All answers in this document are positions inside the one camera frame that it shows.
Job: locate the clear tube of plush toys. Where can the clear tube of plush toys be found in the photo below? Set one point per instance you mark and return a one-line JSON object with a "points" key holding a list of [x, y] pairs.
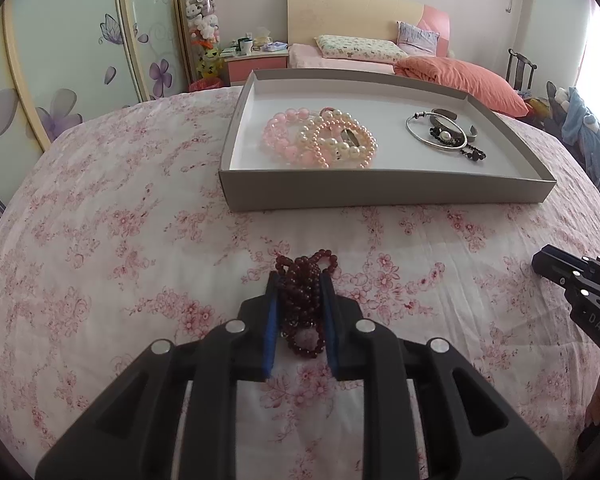
{"points": [[202, 20]]}

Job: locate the thin silver bangle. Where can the thin silver bangle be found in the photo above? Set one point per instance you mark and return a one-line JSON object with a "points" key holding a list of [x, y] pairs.
{"points": [[419, 116]]}

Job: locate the dark wooden chair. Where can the dark wooden chair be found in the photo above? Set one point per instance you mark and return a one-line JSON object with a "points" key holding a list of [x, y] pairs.
{"points": [[520, 72]]}

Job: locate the wardrobe with floral glass doors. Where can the wardrobe with floral glass doors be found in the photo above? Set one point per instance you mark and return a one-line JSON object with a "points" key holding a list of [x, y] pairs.
{"points": [[65, 60]]}

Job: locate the blue plush toy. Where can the blue plush toy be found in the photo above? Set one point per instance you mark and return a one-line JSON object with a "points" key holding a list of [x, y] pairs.
{"points": [[585, 125]]}

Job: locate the grey cardboard box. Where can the grey cardboard box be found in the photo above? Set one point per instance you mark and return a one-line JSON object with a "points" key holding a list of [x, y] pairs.
{"points": [[380, 190]]}

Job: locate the cream and pink headboard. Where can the cream and pink headboard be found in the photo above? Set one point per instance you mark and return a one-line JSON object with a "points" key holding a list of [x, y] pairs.
{"points": [[350, 15]]}

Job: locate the white mug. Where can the white mug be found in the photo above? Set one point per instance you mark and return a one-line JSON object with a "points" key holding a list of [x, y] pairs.
{"points": [[245, 46]]}

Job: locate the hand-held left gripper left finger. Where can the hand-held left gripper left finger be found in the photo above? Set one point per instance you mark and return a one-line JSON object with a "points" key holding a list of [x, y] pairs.
{"points": [[272, 325]]}

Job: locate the floral print pillow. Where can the floral print pillow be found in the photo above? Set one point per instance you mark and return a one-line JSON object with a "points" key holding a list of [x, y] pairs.
{"points": [[355, 49]]}

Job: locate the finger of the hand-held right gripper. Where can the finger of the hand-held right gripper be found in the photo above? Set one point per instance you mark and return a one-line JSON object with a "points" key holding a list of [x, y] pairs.
{"points": [[575, 260], [555, 271]]}

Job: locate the light blue folded cloth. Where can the light blue folded cloth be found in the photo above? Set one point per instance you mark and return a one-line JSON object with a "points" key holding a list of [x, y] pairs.
{"points": [[274, 47]]}

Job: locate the pink mattress sheet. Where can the pink mattress sheet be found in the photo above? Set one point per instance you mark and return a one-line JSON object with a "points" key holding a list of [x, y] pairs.
{"points": [[305, 57]]}

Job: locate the pink nightstand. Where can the pink nightstand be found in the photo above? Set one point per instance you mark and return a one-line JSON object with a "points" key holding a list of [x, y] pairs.
{"points": [[255, 67]]}

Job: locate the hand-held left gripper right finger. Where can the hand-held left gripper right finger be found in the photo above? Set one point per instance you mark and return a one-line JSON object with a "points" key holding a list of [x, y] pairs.
{"points": [[330, 330]]}

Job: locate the small purple printed cushion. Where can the small purple printed cushion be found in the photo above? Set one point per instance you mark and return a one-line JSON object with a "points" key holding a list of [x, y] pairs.
{"points": [[417, 37]]}

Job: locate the pink floral bedsheet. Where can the pink floral bedsheet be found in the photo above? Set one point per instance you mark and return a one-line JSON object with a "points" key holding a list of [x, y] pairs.
{"points": [[130, 210]]}

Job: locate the orange pillow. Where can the orange pillow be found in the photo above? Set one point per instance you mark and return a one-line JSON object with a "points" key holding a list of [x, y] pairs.
{"points": [[470, 80]]}

